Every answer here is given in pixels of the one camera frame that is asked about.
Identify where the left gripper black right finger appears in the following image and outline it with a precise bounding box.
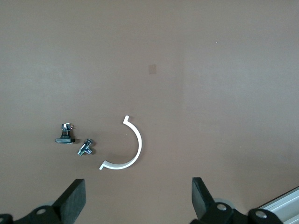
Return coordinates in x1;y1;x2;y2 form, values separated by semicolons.
190;177;285;224

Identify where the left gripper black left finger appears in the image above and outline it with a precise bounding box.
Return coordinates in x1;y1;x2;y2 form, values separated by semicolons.
0;179;87;224

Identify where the small chrome metal fitting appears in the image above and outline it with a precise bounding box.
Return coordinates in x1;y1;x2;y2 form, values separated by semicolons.
77;138;93;156

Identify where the white semicircular plastic clamp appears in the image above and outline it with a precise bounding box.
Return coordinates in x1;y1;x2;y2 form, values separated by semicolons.
99;115;143;170

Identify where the aluminium extrusion profile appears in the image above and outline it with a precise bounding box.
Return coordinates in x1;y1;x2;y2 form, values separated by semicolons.
256;186;299;224

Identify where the black push button switch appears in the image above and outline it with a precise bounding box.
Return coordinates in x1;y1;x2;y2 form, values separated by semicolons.
55;123;76;145

